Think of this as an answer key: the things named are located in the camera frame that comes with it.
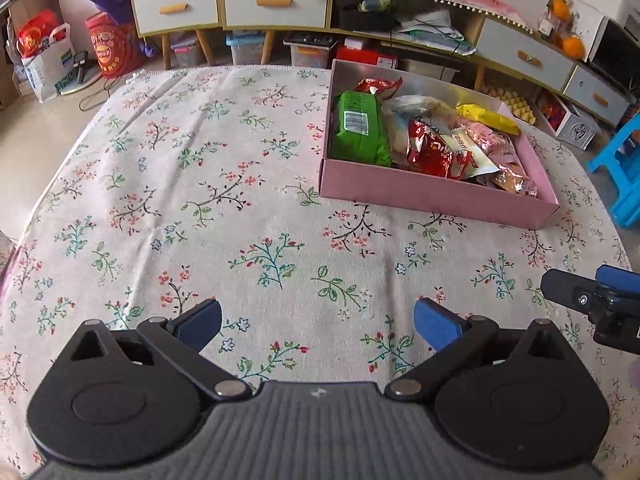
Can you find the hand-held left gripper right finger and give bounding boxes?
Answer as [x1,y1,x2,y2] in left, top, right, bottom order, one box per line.
[384,297,570,402]

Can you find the yellow egg tray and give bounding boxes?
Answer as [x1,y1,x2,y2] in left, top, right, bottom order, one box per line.
[480,82,536,126]

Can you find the clear bread packet blue label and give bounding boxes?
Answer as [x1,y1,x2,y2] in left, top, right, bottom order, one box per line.
[382,95,453,126]

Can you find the floral tablecloth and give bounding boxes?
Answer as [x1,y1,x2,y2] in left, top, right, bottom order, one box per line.
[0,65,633,480]

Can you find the red flat box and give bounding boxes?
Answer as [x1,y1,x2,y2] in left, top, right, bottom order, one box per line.
[336,44,401,68]

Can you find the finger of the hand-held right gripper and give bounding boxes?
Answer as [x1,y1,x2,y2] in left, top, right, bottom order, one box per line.
[541,269,603,317]
[595,265,640,293]

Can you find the white patterned box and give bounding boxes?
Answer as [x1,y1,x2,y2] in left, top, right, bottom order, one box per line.
[537,91,601,151]

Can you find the blue lid storage box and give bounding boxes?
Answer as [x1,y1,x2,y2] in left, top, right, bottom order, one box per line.
[226,32,266,66]

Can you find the yellow snack packet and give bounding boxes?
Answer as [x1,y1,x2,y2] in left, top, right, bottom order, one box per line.
[456,104,521,136]

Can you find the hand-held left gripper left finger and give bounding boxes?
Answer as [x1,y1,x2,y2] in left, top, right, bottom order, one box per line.
[70,298,253,402]

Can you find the dark red snack packet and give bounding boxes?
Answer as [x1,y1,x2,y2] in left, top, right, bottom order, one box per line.
[356,77,403,102]

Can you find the low wooden cabinet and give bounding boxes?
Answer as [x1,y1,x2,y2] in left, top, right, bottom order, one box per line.
[327,0,633,128]

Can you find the red gift bag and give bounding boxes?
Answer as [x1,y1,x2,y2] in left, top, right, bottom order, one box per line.
[17,9,68,58]

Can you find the white snack packet brown print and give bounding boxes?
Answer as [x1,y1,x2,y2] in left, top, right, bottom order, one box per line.
[447,129,496,178]

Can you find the pink clear ring snack packet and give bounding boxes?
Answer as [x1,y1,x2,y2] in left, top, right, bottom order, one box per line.
[462,120,517,158]

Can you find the small grey drawer orange handle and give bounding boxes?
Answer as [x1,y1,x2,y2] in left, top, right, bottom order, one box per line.
[562,65,632,126]

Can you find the blue plastic stool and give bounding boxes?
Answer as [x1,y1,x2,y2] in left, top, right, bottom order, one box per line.
[587,112,640,228]

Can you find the tall wooden sideboard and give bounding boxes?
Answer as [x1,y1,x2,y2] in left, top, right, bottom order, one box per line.
[125,0,333,71]

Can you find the red round bag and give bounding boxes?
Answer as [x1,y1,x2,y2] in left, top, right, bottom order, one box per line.
[84,11,146,79]

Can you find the black storage case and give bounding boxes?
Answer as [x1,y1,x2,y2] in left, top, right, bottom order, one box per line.
[332,0,398,31]

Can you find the small clear storage box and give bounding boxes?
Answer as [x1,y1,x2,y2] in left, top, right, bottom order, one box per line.
[172,35,206,68]

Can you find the wooden shelf unit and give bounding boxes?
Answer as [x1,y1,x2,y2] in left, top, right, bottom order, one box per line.
[0,0,61,106]

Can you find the white round scale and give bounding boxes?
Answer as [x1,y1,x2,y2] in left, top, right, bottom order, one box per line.
[60,77,108,97]

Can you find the large white drawer orange handle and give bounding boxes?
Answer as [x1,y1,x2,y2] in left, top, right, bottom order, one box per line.
[131,0,221,36]
[222,0,328,28]

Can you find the clear storage box black lid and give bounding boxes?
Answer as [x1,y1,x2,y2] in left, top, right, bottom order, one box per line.
[284,32,335,70]

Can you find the pink cardboard box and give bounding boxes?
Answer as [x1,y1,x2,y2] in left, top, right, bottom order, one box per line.
[319,59,561,231]

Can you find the black floor cable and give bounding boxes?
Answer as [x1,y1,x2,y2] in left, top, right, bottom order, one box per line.
[79,82,113,111]

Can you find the white paper shopping bag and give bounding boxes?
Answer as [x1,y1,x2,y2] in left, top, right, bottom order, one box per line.
[20,22,76,103]

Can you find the microwave oven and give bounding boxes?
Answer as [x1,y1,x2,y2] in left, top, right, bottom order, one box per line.
[585,15,640,78]

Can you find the red snack packet white print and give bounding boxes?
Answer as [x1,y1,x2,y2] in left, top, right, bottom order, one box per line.
[406,119,473,180]

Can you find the pile of papers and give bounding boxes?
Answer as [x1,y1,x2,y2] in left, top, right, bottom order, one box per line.
[395,7,478,56]

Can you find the green snack packet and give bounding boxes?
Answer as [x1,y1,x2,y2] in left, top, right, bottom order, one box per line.
[327,91,393,167]

